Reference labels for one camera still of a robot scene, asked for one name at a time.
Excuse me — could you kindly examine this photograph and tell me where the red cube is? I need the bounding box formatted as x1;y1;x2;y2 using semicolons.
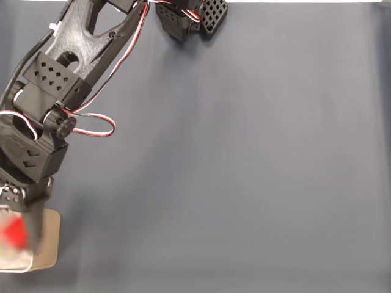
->
0;214;31;247

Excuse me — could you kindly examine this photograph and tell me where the beige box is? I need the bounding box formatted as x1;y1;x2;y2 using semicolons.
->
0;204;61;273

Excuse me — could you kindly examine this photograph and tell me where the red white servo cable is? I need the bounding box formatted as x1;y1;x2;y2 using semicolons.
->
0;1;151;143

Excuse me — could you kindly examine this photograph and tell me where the black camera cable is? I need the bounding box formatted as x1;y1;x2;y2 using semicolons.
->
0;29;58;108

